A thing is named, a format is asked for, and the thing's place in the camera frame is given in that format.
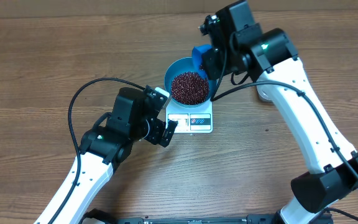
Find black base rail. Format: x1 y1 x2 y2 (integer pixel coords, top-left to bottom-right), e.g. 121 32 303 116
80 209 280 224

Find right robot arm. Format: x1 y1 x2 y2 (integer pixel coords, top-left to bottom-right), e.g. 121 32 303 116
199 1 358 223

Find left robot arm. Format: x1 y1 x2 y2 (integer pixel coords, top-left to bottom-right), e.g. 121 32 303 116
36 86 177 223

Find blue plastic measuring scoop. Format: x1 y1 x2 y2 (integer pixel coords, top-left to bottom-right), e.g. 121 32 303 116
191 44 212 78

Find white digital kitchen scale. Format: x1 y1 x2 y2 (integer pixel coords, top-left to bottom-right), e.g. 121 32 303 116
165 98 213 134

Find red adzuki beans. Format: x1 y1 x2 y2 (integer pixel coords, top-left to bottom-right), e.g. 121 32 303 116
170 63 210 106

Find teal metal bowl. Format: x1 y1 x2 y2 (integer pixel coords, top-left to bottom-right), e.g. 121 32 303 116
163 57 218 109

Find clear plastic food container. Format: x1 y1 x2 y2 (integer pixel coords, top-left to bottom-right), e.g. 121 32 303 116
257 85 272 103

